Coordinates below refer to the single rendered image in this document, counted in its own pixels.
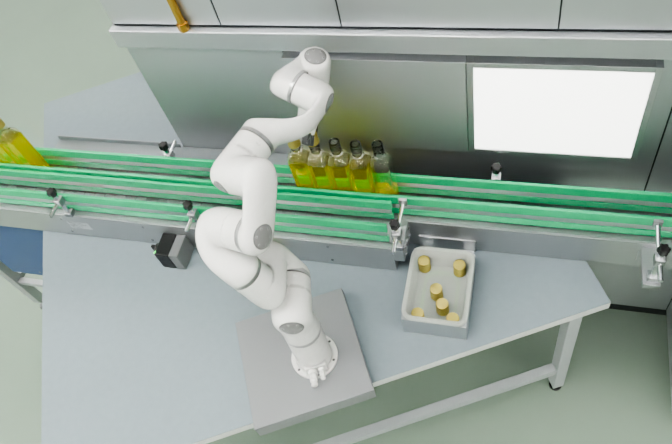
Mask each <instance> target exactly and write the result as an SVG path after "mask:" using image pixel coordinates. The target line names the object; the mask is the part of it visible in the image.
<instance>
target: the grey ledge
mask: <svg viewBox="0 0 672 444"><path fill-rule="evenodd" d="M58 138H59V139H60V140H59V141H58V143H57V145H56V147H55V148H54V149H68V150H82V151H96V152H110V153H123V154H137V155H151V156H163V154H164V151H163V150H162V151H161V150H160V148H159V145H158V144H159V143H161V142H156V141H141V140H126V139H110V138H95V137H80V136H65V135H58ZM223 150H224V149H209V148H195V147H182V146H181V144H180V143H177V144H176V146H175V148H174V150H173V151H174V153H175V157H179V158H192V159H206V160H216V159H217V158H218V157H219V155H220V154H221V153H222V151H223ZM287 157H288V154H284V153H272V154H271V156H270V157H269V158H268V160H269V161H270V162H272V164H275V165H288V163H287Z"/></svg>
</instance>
